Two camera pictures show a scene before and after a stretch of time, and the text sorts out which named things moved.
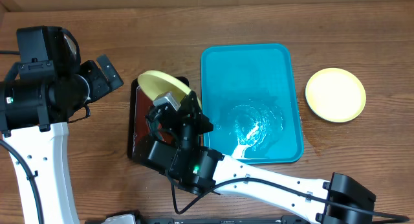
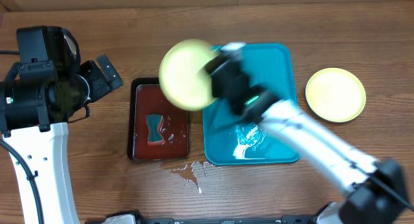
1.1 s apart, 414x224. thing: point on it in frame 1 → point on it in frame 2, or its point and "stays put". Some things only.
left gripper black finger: (112, 77) stays put
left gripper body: (88, 85) stays put
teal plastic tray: (248, 96) stays put
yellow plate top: (154, 83) → (182, 83)
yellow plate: (335, 94) stays put
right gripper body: (189, 112) → (215, 68)
